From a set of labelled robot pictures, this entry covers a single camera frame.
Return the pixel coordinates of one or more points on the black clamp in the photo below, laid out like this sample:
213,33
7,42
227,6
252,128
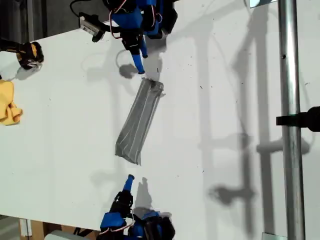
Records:
300,120

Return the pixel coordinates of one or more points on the brown cardboard box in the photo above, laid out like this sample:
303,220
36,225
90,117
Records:
37,230

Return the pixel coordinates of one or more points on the black camera stalk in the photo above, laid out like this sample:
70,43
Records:
98,36

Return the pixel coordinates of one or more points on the black yellow power drill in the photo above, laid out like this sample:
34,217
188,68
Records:
27,53

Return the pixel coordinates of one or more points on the black camera box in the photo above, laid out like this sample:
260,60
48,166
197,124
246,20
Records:
88,25

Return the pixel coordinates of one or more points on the steel post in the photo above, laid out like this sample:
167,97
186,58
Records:
290,75

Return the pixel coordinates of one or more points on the grey striped towel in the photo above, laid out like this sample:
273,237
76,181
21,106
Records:
140,117

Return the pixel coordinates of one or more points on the yellow cloth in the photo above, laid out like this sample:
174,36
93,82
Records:
6,100

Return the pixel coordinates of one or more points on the white plastic object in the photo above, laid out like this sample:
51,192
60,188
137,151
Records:
60,236

